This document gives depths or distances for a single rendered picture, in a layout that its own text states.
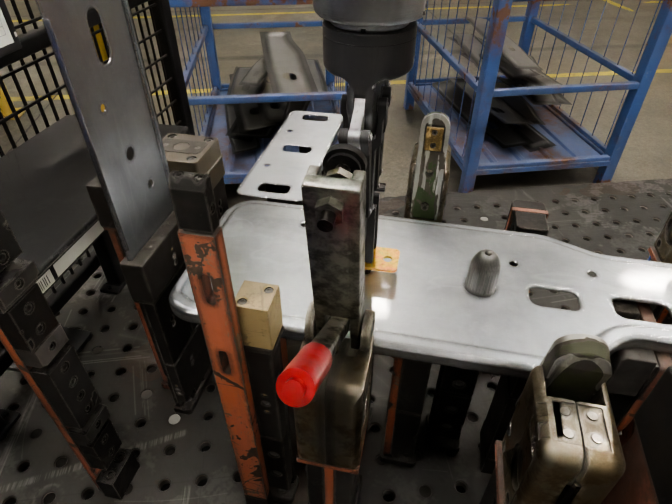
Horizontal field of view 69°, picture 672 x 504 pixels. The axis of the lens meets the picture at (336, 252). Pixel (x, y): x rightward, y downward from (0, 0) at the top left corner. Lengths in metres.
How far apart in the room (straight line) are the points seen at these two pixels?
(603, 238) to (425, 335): 0.80
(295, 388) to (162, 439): 0.55
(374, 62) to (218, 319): 0.24
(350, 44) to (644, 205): 1.11
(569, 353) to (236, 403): 0.30
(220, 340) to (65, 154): 0.46
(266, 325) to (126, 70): 0.31
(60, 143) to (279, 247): 0.40
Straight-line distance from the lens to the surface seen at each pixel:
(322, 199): 0.29
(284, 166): 0.75
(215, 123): 2.98
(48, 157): 0.81
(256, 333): 0.45
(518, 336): 0.51
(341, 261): 0.33
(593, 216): 1.30
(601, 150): 2.92
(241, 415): 0.52
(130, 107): 0.59
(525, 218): 0.69
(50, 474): 0.84
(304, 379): 0.27
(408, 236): 0.61
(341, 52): 0.40
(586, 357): 0.37
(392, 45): 0.40
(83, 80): 0.53
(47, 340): 0.56
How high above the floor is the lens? 1.36
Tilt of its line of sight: 39 degrees down
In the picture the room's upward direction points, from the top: straight up
